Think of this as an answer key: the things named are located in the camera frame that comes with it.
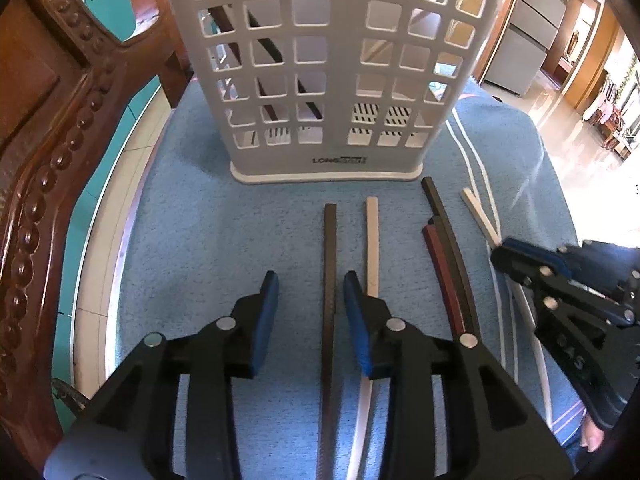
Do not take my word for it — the white chopstick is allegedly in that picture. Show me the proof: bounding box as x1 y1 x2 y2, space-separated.
462 187 556 426

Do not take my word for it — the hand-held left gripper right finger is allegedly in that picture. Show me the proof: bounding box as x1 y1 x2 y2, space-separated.
342 270 573 480

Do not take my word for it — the white plastic utensil basket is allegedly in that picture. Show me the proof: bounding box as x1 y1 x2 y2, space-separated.
159 0 522 185

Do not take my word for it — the blue striped cloth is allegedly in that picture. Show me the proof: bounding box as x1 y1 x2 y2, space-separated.
105 77 590 480

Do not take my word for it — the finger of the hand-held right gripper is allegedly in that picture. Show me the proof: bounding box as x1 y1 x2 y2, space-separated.
501 237 593 283
490 247 631 432

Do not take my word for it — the carved wooden chair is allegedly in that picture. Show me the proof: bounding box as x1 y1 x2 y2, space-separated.
0 0 194 467

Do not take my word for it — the wooden furniture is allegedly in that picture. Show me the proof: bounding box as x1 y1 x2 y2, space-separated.
584 59 640 162

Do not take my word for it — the person's right hand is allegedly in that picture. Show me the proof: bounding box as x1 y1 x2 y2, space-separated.
580 410 609 454

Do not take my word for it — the beige chopstick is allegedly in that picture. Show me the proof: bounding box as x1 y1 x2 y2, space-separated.
362 0 487 66
345 196 382 480

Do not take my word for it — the black chopstick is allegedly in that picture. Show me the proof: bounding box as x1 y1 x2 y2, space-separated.
192 0 326 118
319 203 339 480
429 215 478 338
421 177 483 341

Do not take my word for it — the dark red chopstick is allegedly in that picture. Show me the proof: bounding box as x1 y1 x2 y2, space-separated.
212 7 278 123
422 226 468 337

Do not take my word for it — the grey refrigerator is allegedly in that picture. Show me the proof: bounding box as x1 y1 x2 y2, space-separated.
480 0 574 99

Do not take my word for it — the brown wooden door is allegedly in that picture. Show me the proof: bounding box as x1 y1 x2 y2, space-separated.
542 0 602 80

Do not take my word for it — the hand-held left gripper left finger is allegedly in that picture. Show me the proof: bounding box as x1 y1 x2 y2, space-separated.
65 271 280 480

